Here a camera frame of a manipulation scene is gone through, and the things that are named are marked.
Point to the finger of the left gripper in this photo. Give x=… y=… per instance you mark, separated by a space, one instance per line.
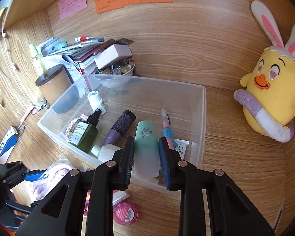
x=33 y=176

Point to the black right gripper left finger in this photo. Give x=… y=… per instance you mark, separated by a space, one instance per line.
x=61 y=212

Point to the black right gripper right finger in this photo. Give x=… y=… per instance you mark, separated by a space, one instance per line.
x=230 y=211

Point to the purple bottle black cap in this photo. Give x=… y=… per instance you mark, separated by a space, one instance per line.
x=120 y=128

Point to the teal lilac bottle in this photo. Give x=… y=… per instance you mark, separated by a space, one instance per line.
x=146 y=153

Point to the white cream tube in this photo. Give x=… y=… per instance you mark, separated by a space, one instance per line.
x=95 y=150

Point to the white gauze bandage roll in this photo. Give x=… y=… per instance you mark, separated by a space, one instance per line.
x=107 y=152

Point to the pink round tin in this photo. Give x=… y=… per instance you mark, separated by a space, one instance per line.
x=124 y=213

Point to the small white green tube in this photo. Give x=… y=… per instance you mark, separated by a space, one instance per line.
x=181 y=147

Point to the clear plastic storage bin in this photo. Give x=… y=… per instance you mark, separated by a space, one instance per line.
x=145 y=97

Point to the brown mug with lid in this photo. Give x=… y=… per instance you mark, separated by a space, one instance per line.
x=53 y=83

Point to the white pill bottle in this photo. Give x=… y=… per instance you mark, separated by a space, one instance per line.
x=96 y=101

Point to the pink blue pen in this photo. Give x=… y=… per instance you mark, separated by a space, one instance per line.
x=167 y=131

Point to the yellow chick plush toy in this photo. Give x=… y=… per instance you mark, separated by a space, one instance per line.
x=268 y=92

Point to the bowl of glass marbles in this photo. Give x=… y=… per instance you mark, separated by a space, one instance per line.
x=117 y=75

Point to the stack of books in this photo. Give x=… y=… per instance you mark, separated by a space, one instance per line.
x=79 y=53

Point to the red white marker pen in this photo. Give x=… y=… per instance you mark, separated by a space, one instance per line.
x=84 y=38

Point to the white rectangular box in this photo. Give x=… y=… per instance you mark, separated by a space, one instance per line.
x=111 y=55

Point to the pink sticky note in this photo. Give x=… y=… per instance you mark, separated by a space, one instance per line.
x=68 y=8

